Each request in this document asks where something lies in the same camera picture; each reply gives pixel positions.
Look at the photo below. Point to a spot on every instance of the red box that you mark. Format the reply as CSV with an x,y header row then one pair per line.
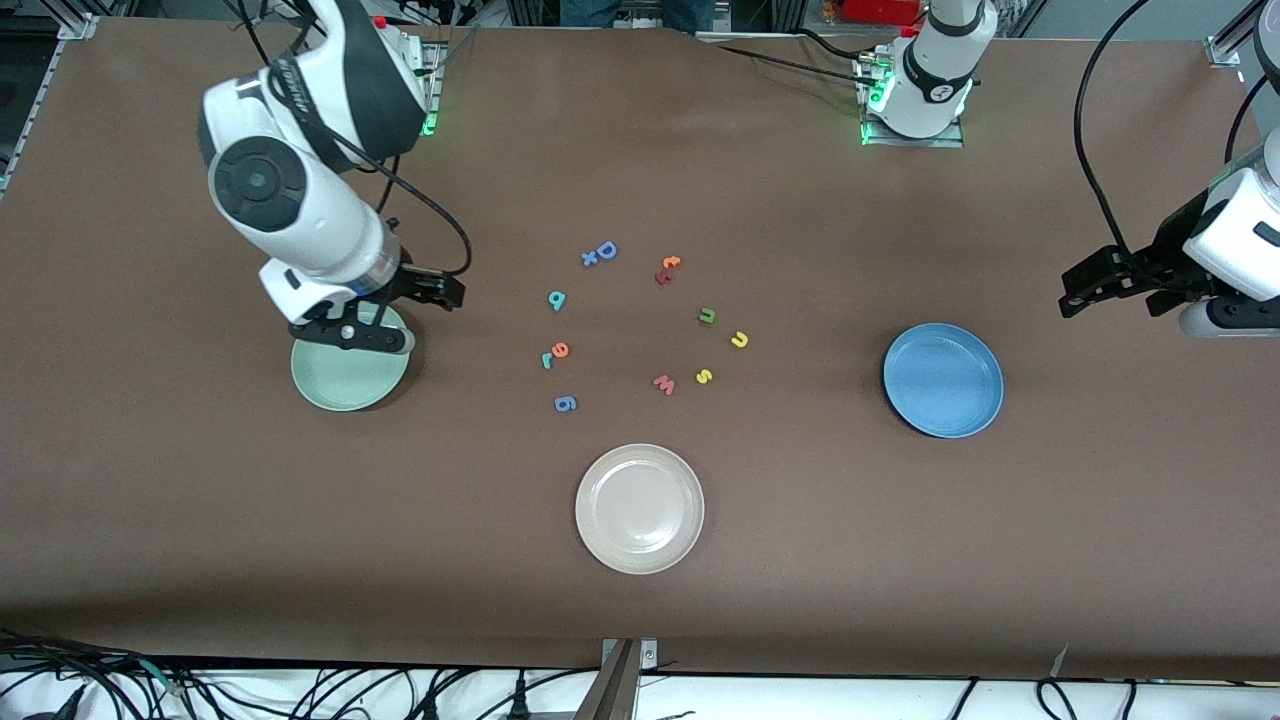
x,y
880,10

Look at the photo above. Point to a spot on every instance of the aluminium edge rail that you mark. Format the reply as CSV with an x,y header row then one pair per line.
x,y
75,25

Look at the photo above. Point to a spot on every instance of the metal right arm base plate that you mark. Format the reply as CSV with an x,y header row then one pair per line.
x,y
433,110

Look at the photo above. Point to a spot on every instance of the aluminium profile beam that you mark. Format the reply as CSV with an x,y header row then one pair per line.
x,y
610,695

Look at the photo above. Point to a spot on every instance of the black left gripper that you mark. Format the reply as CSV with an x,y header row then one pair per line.
x,y
1168,254

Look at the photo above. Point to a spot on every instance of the light green plate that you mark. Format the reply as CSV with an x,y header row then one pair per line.
x,y
345,385

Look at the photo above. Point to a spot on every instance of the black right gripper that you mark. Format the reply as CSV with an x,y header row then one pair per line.
x,y
409,283

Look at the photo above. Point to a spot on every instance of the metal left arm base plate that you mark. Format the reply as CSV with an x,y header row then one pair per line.
x,y
945,142

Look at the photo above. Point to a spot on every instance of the brown table cover sheet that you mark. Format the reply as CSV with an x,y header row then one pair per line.
x,y
200,520

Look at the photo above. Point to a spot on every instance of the blue foam letter D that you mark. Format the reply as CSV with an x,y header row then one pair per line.
x,y
600,251

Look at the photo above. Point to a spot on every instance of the silver bracket plate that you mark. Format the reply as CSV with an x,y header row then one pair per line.
x,y
648,655

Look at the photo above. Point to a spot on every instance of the beige plate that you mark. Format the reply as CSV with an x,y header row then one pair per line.
x,y
640,508

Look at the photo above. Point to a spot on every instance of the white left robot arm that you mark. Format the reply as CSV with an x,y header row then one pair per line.
x,y
935,70

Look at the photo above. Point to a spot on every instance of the black plug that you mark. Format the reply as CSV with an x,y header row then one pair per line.
x,y
520,692

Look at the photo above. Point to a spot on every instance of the pink foam letter w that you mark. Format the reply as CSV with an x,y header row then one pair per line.
x,y
665,384

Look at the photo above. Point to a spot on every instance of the blue plate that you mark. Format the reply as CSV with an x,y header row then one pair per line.
x,y
943,380

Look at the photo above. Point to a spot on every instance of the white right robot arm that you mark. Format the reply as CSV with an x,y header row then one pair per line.
x,y
300,220

